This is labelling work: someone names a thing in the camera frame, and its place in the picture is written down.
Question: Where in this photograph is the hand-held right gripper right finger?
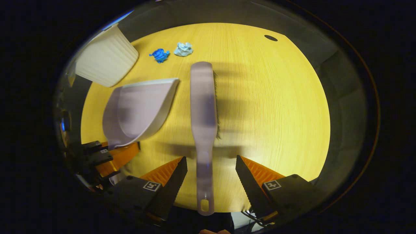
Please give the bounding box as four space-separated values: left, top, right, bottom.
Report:
235 155 320 221

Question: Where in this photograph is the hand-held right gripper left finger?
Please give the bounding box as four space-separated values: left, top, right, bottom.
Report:
109 156 188 225

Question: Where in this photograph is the pink plastic dustpan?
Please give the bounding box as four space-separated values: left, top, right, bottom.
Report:
102 78 180 150

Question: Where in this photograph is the white ribbed garbage bin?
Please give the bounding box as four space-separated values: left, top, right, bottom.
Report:
75 23 139 87

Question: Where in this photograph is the small pink broom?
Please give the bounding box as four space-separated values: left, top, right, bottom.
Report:
190 61 222 216

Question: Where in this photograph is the blue paper trash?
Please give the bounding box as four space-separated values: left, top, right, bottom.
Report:
149 48 170 63

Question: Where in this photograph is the pale paper trash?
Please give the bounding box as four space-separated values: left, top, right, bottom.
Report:
174 42 194 57

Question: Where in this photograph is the wooden desktop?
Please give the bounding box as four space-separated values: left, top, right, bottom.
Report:
81 23 331 213

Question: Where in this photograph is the black cable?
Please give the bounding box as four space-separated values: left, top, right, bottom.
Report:
242 211 272 226

